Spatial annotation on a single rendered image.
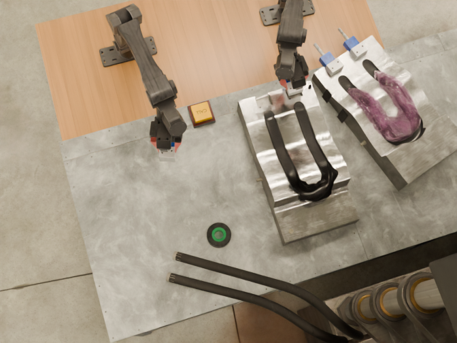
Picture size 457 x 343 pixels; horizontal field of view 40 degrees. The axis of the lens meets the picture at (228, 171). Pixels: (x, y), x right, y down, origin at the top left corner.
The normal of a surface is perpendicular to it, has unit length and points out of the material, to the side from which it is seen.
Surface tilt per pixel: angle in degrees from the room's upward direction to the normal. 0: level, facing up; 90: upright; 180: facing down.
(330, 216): 0
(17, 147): 0
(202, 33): 0
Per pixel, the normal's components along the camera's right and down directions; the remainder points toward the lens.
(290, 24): -0.01, -0.01
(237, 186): 0.03, -0.26
